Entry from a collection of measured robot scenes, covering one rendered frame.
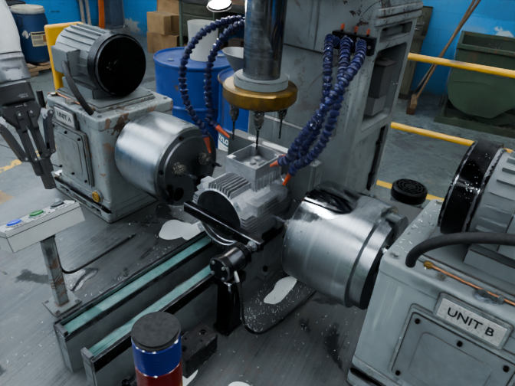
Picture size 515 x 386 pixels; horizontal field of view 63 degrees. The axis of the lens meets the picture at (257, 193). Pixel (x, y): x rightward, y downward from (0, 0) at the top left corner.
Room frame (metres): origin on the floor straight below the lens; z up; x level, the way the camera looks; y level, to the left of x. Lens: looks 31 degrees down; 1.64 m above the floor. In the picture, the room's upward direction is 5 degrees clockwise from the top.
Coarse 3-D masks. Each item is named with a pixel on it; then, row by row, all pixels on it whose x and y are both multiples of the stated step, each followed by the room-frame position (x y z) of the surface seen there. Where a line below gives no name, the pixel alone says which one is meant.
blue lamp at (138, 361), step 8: (176, 344) 0.34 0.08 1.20; (136, 352) 0.33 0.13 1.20; (144, 352) 0.32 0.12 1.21; (152, 352) 0.32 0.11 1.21; (160, 352) 0.32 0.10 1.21; (168, 352) 0.33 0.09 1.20; (176, 352) 0.34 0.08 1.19; (136, 360) 0.33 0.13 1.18; (144, 360) 0.32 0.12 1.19; (152, 360) 0.32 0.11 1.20; (160, 360) 0.32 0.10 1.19; (168, 360) 0.33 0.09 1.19; (176, 360) 0.34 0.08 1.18; (144, 368) 0.32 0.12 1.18; (152, 368) 0.32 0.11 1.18; (160, 368) 0.32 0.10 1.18; (168, 368) 0.33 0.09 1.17
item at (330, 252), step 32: (320, 192) 0.80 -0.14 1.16; (352, 192) 0.81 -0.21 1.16; (288, 224) 0.80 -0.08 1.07; (320, 224) 0.73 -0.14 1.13; (352, 224) 0.71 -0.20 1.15; (384, 224) 0.72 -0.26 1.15; (288, 256) 0.73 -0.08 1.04; (320, 256) 0.69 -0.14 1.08; (352, 256) 0.66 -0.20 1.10; (320, 288) 0.68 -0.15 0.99; (352, 288) 0.65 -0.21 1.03
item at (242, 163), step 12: (252, 144) 1.06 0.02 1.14; (228, 156) 0.98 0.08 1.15; (240, 156) 1.02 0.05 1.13; (252, 156) 1.05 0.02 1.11; (264, 156) 1.05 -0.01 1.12; (276, 156) 1.01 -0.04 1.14; (228, 168) 0.97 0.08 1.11; (240, 168) 0.95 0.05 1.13; (252, 168) 0.93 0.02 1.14; (264, 168) 0.95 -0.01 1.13; (276, 168) 0.99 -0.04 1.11; (252, 180) 0.92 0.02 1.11; (264, 180) 0.95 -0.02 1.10
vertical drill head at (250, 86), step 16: (256, 0) 0.96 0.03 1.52; (272, 0) 0.95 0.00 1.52; (256, 16) 0.96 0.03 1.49; (272, 16) 0.96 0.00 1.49; (256, 32) 0.96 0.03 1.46; (272, 32) 0.96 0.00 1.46; (256, 48) 0.96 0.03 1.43; (272, 48) 0.96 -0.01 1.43; (256, 64) 0.95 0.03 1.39; (272, 64) 0.96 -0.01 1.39; (240, 80) 0.95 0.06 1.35; (256, 80) 0.95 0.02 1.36; (272, 80) 0.96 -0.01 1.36; (288, 80) 1.04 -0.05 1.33; (224, 96) 0.96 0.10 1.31; (240, 96) 0.92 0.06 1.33; (256, 96) 0.91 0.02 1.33; (272, 96) 0.92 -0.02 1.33; (288, 96) 0.94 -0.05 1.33; (256, 112) 0.93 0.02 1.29; (256, 128) 0.93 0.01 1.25; (256, 144) 0.94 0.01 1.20
